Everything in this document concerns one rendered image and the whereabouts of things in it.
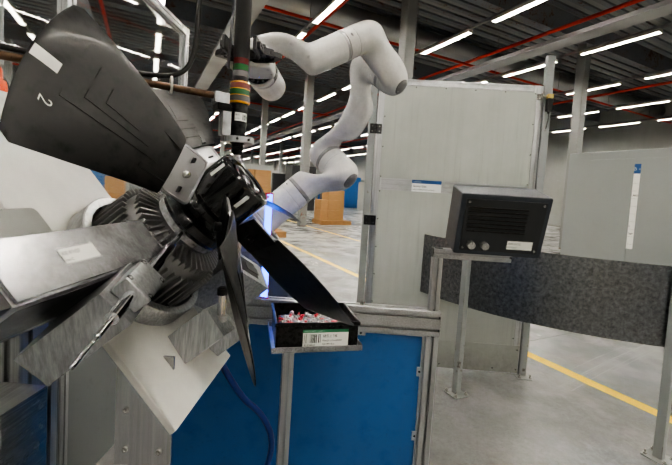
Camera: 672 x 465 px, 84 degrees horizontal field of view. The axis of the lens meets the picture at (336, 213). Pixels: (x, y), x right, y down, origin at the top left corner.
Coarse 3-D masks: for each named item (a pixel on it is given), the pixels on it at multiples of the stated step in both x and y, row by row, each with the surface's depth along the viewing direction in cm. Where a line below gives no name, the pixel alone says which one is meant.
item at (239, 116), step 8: (232, 104) 78; (240, 104) 78; (232, 112) 78; (240, 112) 78; (232, 120) 78; (240, 120) 78; (232, 128) 78; (240, 128) 78; (232, 144) 79; (240, 144) 79; (232, 152) 79; (240, 152) 79
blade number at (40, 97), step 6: (36, 90) 42; (42, 90) 43; (36, 96) 42; (42, 96) 43; (48, 96) 43; (36, 102) 42; (42, 102) 43; (48, 102) 43; (54, 102) 44; (48, 108) 43; (54, 108) 44
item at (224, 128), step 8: (216, 96) 75; (224, 96) 76; (216, 104) 76; (224, 104) 76; (224, 112) 76; (224, 120) 77; (224, 128) 77; (224, 136) 77; (232, 136) 76; (240, 136) 77; (248, 144) 81
